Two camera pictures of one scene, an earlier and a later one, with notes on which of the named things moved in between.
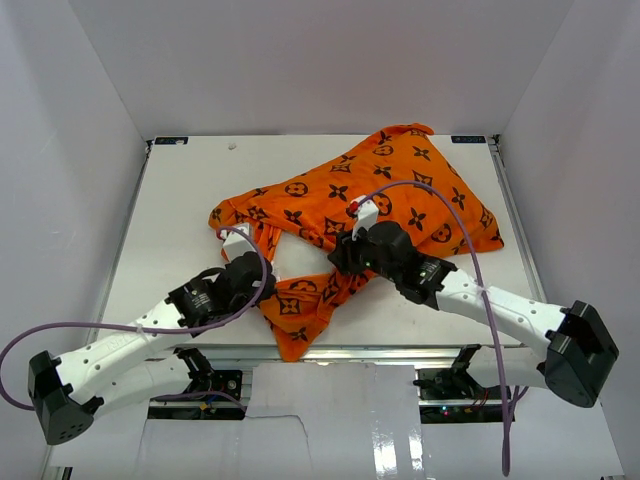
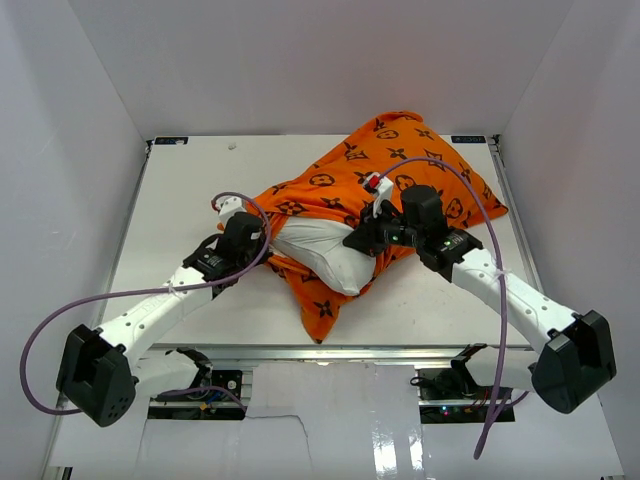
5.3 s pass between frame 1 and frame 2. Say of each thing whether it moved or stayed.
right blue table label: stayed
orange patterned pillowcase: moved
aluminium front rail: stayed
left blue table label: stayed
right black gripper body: moved
